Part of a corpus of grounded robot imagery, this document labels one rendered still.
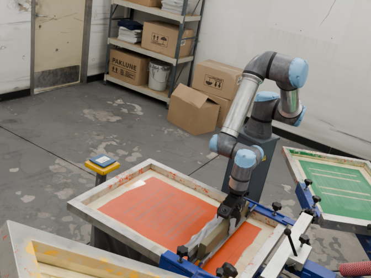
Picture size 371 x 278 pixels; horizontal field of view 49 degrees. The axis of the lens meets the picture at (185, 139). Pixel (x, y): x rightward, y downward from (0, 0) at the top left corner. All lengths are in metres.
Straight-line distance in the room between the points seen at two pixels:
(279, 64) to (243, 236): 0.74
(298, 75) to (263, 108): 0.46
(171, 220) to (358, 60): 3.85
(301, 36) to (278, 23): 0.33
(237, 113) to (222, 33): 4.09
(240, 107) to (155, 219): 0.60
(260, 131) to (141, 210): 0.76
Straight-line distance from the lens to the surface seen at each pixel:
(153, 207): 1.83
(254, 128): 2.12
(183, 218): 1.80
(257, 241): 1.79
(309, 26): 5.30
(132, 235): 1.61
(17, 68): 5.42
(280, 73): 1.69
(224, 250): 1.69
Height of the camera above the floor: 1.99
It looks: 24 degrees down
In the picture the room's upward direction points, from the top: 11 degrees clockwise
